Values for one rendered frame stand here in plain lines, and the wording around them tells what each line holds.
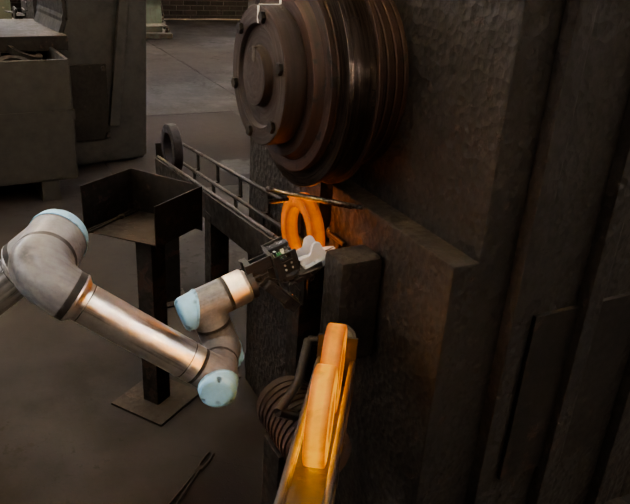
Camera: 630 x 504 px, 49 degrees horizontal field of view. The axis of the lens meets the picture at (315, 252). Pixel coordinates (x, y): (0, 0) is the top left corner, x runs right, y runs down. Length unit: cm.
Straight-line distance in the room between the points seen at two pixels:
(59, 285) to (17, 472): 95
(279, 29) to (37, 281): 63
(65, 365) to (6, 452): 44
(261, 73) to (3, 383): 148
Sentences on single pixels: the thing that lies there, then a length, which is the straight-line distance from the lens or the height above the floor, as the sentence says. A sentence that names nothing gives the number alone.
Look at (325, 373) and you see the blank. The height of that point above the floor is 80.
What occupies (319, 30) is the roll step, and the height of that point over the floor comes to 122.
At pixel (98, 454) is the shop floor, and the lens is 214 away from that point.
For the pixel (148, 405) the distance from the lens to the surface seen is 228.
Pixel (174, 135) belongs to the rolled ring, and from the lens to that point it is 253.
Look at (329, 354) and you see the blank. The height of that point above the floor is 76.
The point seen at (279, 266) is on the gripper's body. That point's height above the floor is 76.
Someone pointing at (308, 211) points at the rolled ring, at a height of 82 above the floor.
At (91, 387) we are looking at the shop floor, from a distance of 240.
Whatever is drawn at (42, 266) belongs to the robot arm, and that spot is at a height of 83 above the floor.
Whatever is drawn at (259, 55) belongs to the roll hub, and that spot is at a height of 116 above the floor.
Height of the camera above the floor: 139
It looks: 25 degrees down
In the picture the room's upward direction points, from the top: 4 degrees clockwise
